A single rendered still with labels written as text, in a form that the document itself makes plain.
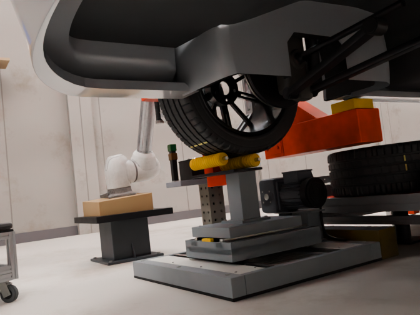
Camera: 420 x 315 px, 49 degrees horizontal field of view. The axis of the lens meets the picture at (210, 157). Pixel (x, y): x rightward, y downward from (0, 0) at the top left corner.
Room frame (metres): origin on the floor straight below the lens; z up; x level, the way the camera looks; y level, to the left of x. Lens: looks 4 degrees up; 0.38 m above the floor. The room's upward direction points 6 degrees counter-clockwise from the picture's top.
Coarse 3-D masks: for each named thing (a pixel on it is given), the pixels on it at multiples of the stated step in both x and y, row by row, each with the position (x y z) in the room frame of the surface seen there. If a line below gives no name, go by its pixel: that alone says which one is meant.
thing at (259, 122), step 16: (224, 80) 2.14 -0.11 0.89; (240, 80) 2.23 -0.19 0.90; (208, 96) 2.12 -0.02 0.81; (224, 96) 2.13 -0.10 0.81; (240, 96) 2.22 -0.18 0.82; (224, 112) 2.16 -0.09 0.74; (240, 112) 2.21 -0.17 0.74; (256, 112) 2.28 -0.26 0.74; (272, 112) 2.16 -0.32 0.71; (256, 128) 2.15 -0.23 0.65
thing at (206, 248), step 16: (304, 224) 2.14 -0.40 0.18; (192, 240) 2.14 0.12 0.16; (208, 240) 1.96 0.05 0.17; (224, 240) 1.89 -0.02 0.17; (240, 240) 1.91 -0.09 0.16; (256, 240) 1.89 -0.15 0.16; (272, 240) 1.94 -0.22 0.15; (288, 240) 1.99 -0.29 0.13; (304, 240) 2.04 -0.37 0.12; (320, 240) 2.09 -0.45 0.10; (192, 256) 2.08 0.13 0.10; (208, 256) 1.97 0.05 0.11; (224, 256) 1.87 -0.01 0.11; (240, 256) 1.84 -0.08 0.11; (256, 256) 1.89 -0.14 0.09
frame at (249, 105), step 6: (246, 84) 2.38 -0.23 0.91; (246, 90) 2.38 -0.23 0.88; (246, 96) 2.38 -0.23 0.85; (246, 102) 2.37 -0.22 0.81; (252, 102) 2.34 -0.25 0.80; (246, 108) 2.38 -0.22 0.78; (252, 108) 2.34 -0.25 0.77; (162, 114) 2.09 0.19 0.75; (246, 114) 2.38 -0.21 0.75; (252, 114) 2.33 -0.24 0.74; (240, 126) 2.34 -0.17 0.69; (246, 126) 2.31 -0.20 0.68
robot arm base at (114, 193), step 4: (120, 188) 2.96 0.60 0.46; (124, 188) 2.98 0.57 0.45; (128, 188) 3.00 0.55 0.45; (108, 192) 2.99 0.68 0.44; (112, 192) 2.97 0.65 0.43; (116, 192) 2.96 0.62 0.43; (120, 192) 2.96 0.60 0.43; (124, 192) 2.97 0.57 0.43; (128, 192) 2.98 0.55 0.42; (132, 192) 2.98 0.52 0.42; (100, 196) 3.00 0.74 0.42; (104, 196) 2.99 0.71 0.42; (108, 196) 2.97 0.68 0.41; (112, 196) 2.93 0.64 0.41; (116, 196) 2.95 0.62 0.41; (120, 196) 2.95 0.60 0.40
